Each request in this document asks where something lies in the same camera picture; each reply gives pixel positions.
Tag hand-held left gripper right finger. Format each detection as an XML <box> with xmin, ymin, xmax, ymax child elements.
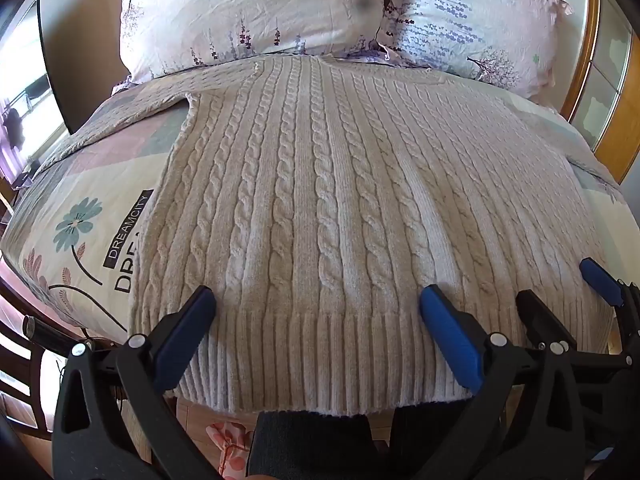
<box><xmin>419</xmin><ymin>284</ymin><xmax>602</xmax><ymax>480</ymax></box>

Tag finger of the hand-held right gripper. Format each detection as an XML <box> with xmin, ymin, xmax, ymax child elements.
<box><xmin>579</xmin><ymin>257</ymin><xmax>640</xmax><ymax>361</ymax></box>
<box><xmin>516</xmin><ymin>290</ymin><xmax>579</xmax><ymax>356</ymax></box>

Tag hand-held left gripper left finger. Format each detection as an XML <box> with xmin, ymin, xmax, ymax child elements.
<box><xmin>51</xmin><ymin>285</ymin><xmax>222</xmax><ymax>480</ymax></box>

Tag cream cable-knit sweater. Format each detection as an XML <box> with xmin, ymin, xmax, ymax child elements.
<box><xmin>37</xmin><ymin>54</ymin><xmax>617</xmax><ymax>417</ymax></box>

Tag pink floral slipper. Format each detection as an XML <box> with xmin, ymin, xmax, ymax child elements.
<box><xmin>205</xmin><ymin>420</ymin><xmax>253</xmax><ymax>480</ymax></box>

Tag dark wooden chair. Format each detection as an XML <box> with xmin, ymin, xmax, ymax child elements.
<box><xmin>0</xmin><ymin>280</ymin><xmax>131</xmax><ymax>433</ymax></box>

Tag floral printed bedsheet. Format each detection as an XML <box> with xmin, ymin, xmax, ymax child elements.
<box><xmin>0</xmin><ymin>67</ymin><xmax>626</xmax><ymax>356</ymax></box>

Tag person's dark trouser legs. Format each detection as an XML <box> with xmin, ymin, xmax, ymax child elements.
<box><xmin>247</xmin><ymin>397</ymin><xmax>468</xmax><ymax>480</ymax></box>

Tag wooden headboard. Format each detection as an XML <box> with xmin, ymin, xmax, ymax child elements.
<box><xmin>515</xmin><ymin>0</ymin><xmax>640</xmax><ymax>186</ymax></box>

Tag floral white pillow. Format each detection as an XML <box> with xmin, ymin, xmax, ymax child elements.
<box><xmin>372</xmin><ymin>0</ymin><xmax>573</xmax><ymax>102</ymax></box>
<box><xmin>110</xmin><ymin>0</ymin><xmax>387</xmax><ymax>86</ymax></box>

